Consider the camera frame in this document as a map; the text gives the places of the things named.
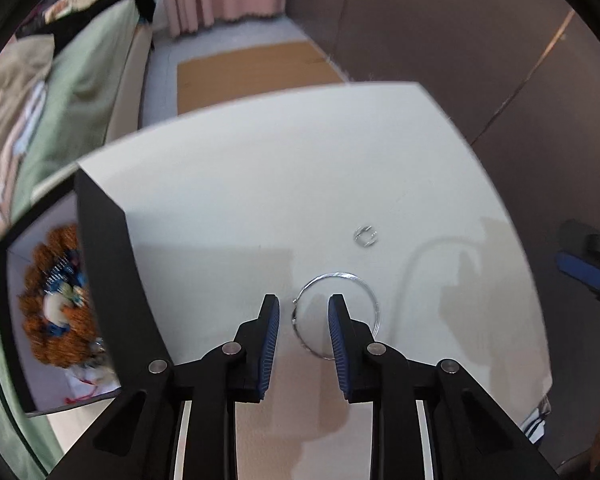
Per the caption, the green bed mattress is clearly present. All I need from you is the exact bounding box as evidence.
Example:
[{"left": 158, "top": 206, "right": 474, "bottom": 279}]
[{"left": 0, "top": 0, "right": 151, "bottom": 479}]

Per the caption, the white organza pouch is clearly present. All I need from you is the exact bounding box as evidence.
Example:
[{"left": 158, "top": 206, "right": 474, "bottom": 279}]
[{"left": 65, "top": 365, "right": 120, "bottom": 404}]

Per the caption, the brown rudraksha bead bracelet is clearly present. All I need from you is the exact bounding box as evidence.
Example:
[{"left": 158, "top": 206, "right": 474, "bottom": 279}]
[{"left": 17, "top": 224, "right": 106, "bottom": 369}]

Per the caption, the flat cardboard sheet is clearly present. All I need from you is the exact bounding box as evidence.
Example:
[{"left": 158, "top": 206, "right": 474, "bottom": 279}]
[{"left": 176, "top": 41, "right": 343, "bottom": 115}]

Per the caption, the black jewelry box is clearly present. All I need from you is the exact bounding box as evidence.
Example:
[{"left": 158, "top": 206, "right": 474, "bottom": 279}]
[{"left": 0, "top": 170, "right": 171, "bottom": 416}]

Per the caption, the beige blanket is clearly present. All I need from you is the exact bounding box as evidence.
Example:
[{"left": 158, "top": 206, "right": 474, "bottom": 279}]
[{"left": 0, "top": 35, "right": 55, "bottom": 238}]

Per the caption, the small silver ring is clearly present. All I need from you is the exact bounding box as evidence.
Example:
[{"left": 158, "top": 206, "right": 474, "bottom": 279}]
[{"left": 352, "top": 225, "right": 379, "bottom": 248}]

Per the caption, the silver bangle ring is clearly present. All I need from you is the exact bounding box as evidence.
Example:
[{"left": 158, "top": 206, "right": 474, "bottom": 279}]
[{"left": 290, "top": 271, "right": 383, "bottom": 361}]

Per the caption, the dark bead bracelet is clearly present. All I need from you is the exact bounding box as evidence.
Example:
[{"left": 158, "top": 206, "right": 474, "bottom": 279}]
[{"left": 42, "top": 253, "right": 92, "bottom": 336}]

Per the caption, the black garment on bed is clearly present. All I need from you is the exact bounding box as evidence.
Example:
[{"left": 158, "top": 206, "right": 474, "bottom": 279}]
[{"left": 15, "top": 0, "right": 157, "bottom": 42}]

